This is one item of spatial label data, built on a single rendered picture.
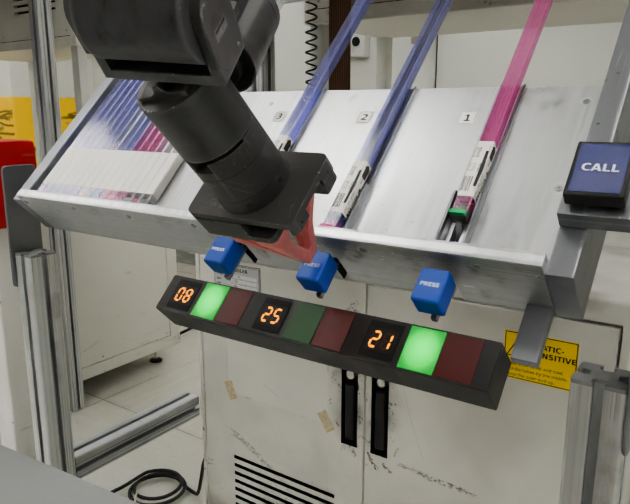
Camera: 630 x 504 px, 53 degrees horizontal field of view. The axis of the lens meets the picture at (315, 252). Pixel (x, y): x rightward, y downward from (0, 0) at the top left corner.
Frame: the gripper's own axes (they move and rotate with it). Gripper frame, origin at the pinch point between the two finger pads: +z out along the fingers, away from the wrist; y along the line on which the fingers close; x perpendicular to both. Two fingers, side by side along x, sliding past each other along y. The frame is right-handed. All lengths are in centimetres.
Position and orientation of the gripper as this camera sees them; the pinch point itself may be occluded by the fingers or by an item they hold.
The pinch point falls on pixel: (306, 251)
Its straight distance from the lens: 54.0
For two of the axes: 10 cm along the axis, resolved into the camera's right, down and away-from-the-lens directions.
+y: -8.1, -1.3, 5.7
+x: -4.1, 8.2, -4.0
